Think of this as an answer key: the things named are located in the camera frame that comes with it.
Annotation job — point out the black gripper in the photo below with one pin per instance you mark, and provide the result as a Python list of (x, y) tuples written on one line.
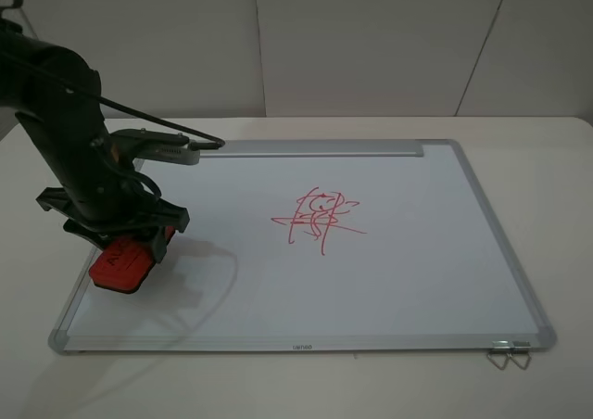
[(101, 207)]

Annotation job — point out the red whiteboard eraser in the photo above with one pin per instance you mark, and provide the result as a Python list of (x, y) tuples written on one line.
[(124, 265)]

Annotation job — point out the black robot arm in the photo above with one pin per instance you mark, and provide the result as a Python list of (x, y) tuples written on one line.
[(51, 90)]

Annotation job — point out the grey aluminium marker tray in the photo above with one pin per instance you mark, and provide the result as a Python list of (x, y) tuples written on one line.
[(316, 149)]

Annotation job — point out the left metal hanging clip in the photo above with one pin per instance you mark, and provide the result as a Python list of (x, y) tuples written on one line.
[(500, 354)]

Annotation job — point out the metal hanging clip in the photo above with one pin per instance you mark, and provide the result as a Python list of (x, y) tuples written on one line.
[(520, 354), (500, 354)]

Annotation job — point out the right metal hanging clip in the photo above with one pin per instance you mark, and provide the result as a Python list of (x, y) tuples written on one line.
[(520, 354)]

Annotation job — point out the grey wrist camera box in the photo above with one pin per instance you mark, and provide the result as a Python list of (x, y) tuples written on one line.
[(161, 147)]

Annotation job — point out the white whiteboard with aluminium frame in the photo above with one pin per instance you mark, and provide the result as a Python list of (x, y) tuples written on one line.
[(319, 254)]

